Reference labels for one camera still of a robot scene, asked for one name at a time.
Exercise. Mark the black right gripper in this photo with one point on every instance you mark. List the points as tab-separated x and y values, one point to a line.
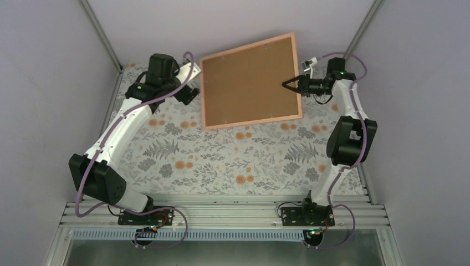
304	87

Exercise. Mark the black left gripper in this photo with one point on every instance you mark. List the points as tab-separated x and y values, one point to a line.
181	96

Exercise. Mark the pink wooden picture frame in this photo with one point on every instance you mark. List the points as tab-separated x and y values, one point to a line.
251	123

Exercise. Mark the brown cardboard backing board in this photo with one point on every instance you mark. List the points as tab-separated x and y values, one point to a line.
249	80

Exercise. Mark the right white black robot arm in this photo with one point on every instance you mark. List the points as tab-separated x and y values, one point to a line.
347	146

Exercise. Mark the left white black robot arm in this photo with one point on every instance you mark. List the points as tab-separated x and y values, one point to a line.
94	173

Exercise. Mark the floral patterned table mat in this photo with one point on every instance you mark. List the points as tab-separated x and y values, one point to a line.
172	153

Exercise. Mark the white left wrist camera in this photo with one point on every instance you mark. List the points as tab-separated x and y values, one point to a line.
192	72

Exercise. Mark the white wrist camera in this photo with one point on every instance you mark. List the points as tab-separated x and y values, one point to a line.
192	72
307	65

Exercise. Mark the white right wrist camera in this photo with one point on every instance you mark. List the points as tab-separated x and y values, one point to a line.
307	65

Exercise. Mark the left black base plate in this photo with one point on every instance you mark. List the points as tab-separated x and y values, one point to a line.
160	218

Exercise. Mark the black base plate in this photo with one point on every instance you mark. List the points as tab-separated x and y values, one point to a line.
316	216
160	218

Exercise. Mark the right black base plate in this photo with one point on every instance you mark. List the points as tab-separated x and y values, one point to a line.
316	216

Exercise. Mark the aluminium mounting rail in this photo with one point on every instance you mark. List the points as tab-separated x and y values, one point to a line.
259	212

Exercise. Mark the grey slotted cable duct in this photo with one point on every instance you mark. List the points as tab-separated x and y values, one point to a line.
122	234

